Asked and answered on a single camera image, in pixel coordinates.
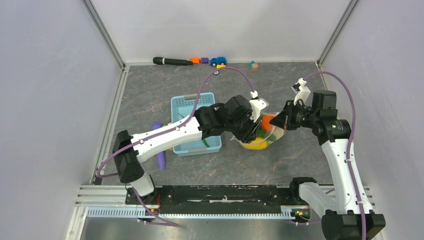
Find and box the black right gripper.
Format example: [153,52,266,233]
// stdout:
[269,99,319,130]

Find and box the orange toy fruit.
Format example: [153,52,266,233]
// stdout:
[260,114,275,132]

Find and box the clear dotted zip top bag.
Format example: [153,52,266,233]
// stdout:
[230,112,286,150]

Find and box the yellow toy lemon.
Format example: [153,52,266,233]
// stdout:
[241,137,269,150]

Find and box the green toy bean pod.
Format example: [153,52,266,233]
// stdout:
[202,139,211,148]

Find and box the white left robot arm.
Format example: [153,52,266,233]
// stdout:
[112,95,269,204]

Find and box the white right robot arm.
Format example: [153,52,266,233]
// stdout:
[270,90,386,240]

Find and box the light blue plastic basket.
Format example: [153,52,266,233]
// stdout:
[170,92,223,158]

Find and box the teal and wood cube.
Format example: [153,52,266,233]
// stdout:
[249,61,259,72]

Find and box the blue toy car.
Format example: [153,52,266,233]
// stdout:
[209,56,227,67]

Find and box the purple toy block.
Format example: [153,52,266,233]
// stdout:
[200,57,210,64]

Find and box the orange toy block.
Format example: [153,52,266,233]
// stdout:
[189,57,202,64]

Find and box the purple plastic cylinder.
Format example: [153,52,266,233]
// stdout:
[151,121,167,170]

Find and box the black microphone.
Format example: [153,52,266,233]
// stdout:
[152,56,194,66]

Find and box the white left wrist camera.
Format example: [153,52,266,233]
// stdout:
[248,90,269,123]

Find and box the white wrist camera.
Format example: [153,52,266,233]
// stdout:
[248,90,269,123]
[291,78,311,105]

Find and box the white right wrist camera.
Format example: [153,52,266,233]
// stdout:
[291,78,311,105]

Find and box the black mounting base plate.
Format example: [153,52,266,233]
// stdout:
[141,185,310,215]

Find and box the slotted cable duct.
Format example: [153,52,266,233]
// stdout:
[86,206,296,220]

